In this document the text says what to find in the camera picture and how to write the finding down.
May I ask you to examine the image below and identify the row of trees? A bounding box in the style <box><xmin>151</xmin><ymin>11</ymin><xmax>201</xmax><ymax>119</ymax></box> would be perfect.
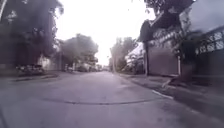
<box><xmin>59</xmin><ymin>33</ymin><xmax>138</xmax><ymax>73</ymax></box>

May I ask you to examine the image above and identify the grey cracked concrete road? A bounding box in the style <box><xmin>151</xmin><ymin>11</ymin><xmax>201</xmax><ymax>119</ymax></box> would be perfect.
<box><xmin>0</xmin><ymin>70</ymin><xmax>224</xmax><ymax>128</ymax></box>

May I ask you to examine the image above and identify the building with grille gate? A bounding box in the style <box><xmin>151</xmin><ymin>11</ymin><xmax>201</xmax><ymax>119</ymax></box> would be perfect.
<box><xmin>138</xmin><ymin>0</ymin><xmax>224</xmax><ymax>81</ymax></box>

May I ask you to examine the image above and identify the concrete sidewalk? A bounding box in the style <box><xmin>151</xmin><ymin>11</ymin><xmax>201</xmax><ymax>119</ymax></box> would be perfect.
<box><xmin>118</xmin><ymin>72</ymin><xmax>224</xmax><ymax>118</ymax></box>

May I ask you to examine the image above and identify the large dark tree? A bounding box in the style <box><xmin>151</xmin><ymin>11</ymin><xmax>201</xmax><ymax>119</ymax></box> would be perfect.
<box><xmin>0</xmin><ymin>0</ymin><xmax>65</xmax><ymax>68</ymax></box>

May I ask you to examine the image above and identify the pale wall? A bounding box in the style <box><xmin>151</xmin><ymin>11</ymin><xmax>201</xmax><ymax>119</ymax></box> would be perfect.
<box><xmin>37</xmin><ymin>54</ymin><xmax>63</xmax><ymax>72</ymax></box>

